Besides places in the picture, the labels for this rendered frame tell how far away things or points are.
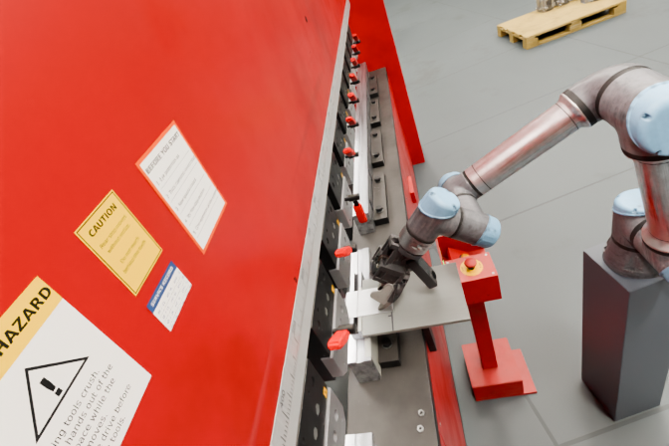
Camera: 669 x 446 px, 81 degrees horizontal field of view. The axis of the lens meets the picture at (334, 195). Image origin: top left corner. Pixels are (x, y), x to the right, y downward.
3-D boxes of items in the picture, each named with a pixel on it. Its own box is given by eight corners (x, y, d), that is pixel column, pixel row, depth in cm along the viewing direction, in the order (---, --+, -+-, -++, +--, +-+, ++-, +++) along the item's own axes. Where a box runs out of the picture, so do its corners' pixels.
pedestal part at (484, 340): (498, 366, 166) (481, 285, 137) (483, 369, 168) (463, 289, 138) (494, 353, 171) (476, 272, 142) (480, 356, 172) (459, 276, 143)
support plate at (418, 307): (471, 321, 91) (470, 319, 91) (362, 337, 98) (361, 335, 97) (456, 264, 106) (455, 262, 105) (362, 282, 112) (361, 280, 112)
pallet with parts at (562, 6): (580, 2, 479) (580, -25, 463) (629, 11, 415) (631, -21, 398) (495, 37, 487) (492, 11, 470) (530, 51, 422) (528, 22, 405)
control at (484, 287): (502, 299, 130) (496, 262, 120) (453, 308, 134) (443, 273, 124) (485, 255, 146) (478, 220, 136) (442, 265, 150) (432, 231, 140)
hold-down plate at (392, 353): (401, 366, 101) (398, 359, 99) (381, 368, 102) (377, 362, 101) (394, 277, 125) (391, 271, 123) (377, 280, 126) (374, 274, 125)
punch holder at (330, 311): (346, 380, 70) (314, 328, 61) (304, 386, 72) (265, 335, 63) (349, 311, 82) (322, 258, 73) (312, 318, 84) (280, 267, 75)
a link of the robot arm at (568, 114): (610, 38, 82) (425, 178, 102) (644, 52, 73) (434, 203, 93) (632, 76, 87) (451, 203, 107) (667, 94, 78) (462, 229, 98)
